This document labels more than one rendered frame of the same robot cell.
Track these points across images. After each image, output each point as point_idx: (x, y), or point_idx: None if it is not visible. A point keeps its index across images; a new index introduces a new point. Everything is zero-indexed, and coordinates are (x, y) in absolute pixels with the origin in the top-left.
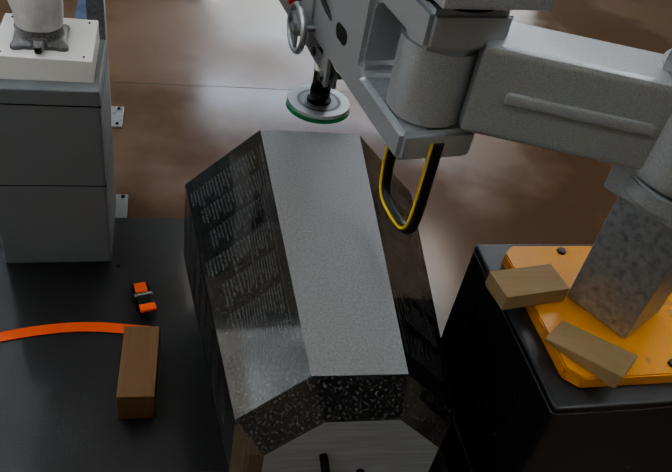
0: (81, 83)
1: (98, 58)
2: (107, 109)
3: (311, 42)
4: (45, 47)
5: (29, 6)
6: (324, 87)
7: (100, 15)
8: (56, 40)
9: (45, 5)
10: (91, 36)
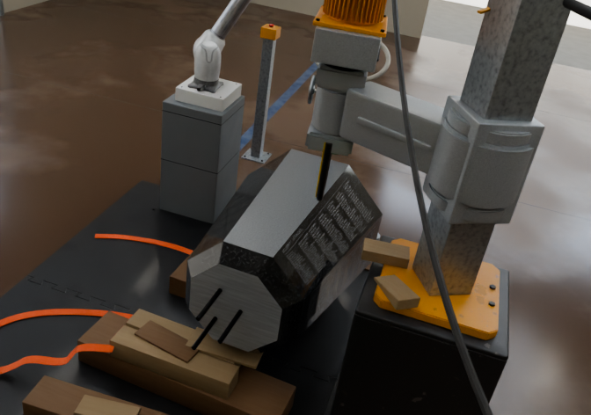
0: (215, 111)
1: (233, 102)
2: (234, 134)
3: None
4: (204, 89)
5: (200, 66)
6: None
7: (265, 91)
8: (211, 86)
9: (207, 67)
10: (232, 90)
